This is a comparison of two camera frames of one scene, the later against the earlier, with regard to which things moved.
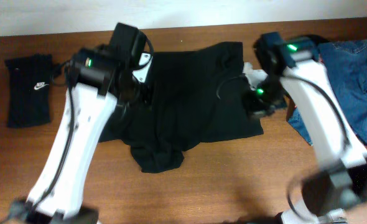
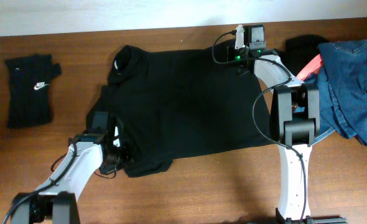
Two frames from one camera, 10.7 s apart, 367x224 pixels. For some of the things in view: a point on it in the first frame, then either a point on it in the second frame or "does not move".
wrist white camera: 145,59 -> 116,142
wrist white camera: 255,77 -> 239,37
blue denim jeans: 356,68 does not move
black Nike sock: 30,86 does not move
